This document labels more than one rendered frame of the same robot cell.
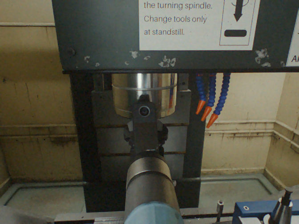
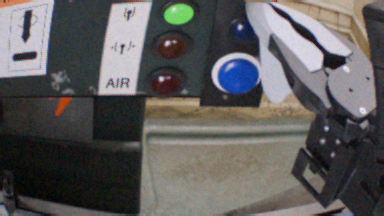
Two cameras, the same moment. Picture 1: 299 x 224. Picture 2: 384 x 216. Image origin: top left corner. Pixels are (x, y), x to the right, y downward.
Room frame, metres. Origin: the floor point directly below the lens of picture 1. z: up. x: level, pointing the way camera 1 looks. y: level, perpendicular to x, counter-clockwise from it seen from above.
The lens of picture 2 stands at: (-0.10, -0.19, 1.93)
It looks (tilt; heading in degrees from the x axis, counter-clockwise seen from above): 41 degrees down; 349
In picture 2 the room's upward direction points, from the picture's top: 10 degrees clockwise
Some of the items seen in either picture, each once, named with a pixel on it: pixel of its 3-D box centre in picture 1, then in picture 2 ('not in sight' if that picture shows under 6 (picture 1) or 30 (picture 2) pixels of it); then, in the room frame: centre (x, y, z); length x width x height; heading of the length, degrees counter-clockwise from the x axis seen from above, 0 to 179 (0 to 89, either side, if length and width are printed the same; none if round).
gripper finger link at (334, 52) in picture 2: not in sight; (303, 51); (0.26, -0.33, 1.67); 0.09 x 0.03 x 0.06; 33
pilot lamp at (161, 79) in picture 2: not in sight; (165, 83); (0.29, -0.25, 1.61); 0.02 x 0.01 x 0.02; 93
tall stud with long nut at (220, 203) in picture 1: (219, 213); not in sight; (0.62, -0.29, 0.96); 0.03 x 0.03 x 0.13
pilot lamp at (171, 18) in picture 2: not in sight; (178, 13); (0.29, -0.25, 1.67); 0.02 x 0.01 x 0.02; 93
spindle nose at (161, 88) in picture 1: (144, 86); not in sight; (0.48, 0.01, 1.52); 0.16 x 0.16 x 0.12
